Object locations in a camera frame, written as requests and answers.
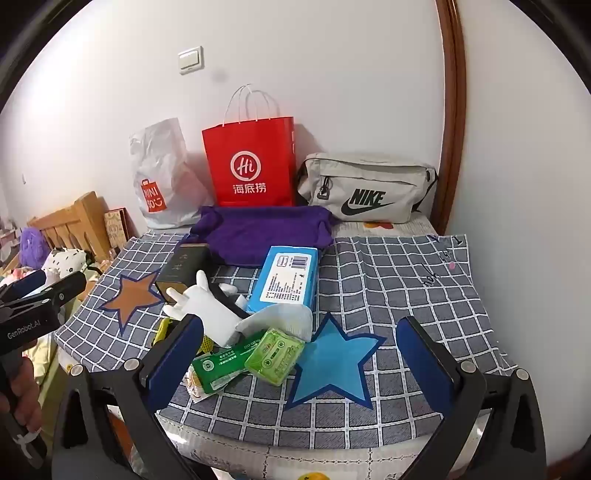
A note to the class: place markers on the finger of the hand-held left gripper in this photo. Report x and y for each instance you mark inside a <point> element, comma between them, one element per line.
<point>27,280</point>
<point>64,286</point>

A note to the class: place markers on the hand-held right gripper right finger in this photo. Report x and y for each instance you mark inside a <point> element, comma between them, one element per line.
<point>425,364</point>

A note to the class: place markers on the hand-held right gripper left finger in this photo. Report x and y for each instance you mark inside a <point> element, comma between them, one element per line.
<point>178,355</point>

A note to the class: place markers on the yellow spotted soft item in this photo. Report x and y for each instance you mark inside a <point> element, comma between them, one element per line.
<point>206,345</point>

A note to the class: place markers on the small printed snack packet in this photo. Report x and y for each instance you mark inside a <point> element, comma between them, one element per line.
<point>194,390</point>

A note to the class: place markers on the green wet wipe packet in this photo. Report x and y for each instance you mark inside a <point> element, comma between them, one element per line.
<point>217,369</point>

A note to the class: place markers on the white glove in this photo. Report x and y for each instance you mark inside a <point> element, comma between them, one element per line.
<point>207,309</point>

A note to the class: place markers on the green cassette-shaped case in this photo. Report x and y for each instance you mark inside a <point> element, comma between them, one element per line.
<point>272,357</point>

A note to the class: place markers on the white textured cloth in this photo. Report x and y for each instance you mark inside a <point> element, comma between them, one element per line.
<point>281,321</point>

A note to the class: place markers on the person's left hand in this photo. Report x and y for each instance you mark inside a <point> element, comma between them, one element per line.
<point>27,399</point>

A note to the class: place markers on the white dotted pillow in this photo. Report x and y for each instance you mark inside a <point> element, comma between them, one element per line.
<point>67,261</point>

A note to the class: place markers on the printed bed sheet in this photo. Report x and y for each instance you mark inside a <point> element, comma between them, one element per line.
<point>44,355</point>

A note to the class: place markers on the purple plush toy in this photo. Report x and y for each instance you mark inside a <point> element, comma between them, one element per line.
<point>32,244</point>

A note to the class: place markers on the brown star patch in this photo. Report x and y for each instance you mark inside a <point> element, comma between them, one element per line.
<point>134,295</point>

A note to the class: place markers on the wooden headboard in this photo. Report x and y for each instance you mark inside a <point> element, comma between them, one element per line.
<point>87,217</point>

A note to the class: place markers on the grey checked cloth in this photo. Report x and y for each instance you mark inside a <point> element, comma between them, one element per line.
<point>392,286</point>

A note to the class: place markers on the dark green tea tin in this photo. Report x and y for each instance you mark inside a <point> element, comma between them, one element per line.
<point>182,270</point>

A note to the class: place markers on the blue star patch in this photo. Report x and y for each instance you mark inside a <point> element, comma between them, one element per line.
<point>332,364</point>

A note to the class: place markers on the blue tissue pack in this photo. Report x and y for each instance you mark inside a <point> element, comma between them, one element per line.
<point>286,277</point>

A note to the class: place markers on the white printed table cover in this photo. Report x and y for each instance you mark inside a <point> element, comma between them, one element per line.
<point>323,457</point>

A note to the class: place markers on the purple towel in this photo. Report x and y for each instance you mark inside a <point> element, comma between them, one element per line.
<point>258,230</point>

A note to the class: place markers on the white plastic shopping bag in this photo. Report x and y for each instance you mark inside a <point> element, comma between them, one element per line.
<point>161,157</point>

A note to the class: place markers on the grey waist bag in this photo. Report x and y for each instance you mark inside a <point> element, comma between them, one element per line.
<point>369,177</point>

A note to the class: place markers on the red paper bag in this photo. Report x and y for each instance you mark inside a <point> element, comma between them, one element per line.
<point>251,152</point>

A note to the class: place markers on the brown picture frame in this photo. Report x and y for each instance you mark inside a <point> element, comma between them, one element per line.
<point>115,224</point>

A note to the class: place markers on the brown wooden door frame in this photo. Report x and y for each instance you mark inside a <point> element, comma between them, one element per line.
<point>450,115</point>

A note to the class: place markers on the white light switch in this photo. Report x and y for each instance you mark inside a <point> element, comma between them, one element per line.
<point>190,59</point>

